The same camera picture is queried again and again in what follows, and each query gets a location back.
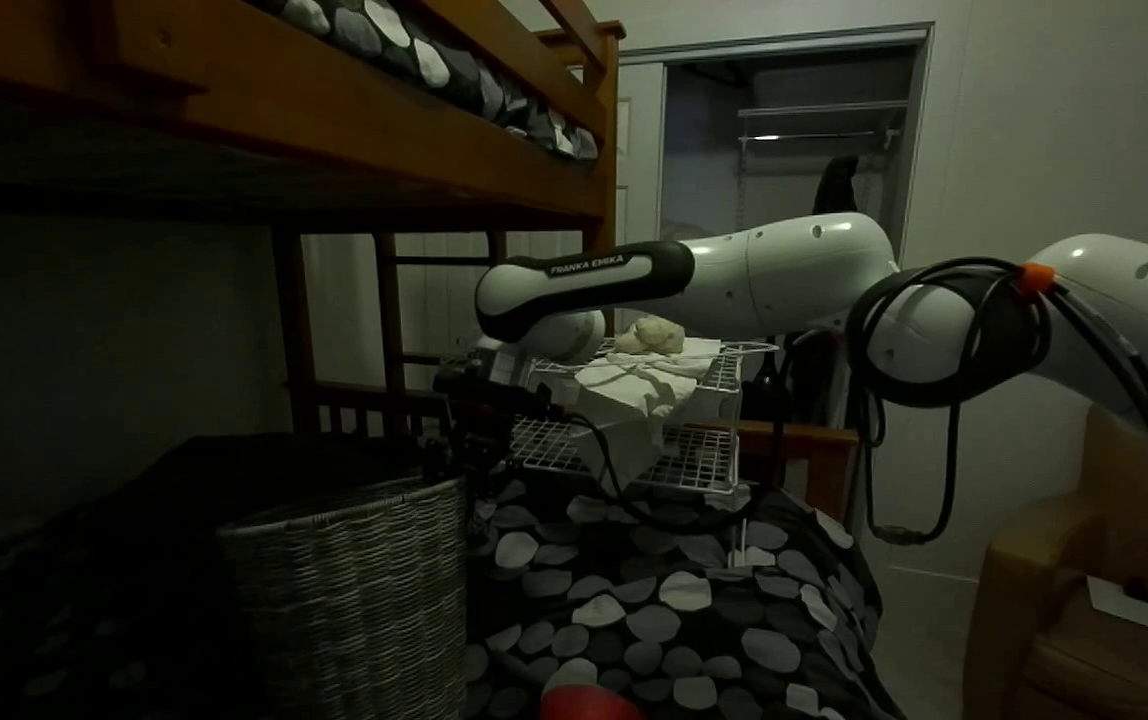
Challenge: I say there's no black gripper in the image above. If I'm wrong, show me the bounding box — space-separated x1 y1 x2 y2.
432 360 552 466

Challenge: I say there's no grey woven laundry basket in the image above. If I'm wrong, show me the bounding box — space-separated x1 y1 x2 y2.
216 477 470 720

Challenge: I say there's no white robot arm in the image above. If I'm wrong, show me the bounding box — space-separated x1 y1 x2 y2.
475 211 1148 420

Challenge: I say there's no white crumpled cloth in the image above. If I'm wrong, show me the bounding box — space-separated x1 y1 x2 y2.
570 317 732 430

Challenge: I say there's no red round object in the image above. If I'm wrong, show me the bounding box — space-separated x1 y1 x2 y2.
542 683 644 720

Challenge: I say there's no upper bunk spotted bedding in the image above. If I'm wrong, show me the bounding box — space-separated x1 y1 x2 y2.
247 0 602 163

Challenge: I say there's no black grey spotted bedspread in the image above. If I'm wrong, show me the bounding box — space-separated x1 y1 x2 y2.
0 436 906 720

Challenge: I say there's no dark hanging garment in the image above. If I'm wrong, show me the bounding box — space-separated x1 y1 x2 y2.
812 155 862 211

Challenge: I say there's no closet shelf with rod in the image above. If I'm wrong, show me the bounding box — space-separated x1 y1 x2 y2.
736 101 910 154

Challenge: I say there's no white paper on armchair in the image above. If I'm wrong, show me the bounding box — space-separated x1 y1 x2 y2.
1090 578 1148 628

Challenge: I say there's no white wire rack basket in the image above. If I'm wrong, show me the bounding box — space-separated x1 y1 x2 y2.
512 339 774 498

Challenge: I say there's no wooden bunk bed frame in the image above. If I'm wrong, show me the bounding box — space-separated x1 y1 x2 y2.
0 0 624 436

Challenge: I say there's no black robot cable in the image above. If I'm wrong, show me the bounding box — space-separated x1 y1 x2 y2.
844 255 1148 720

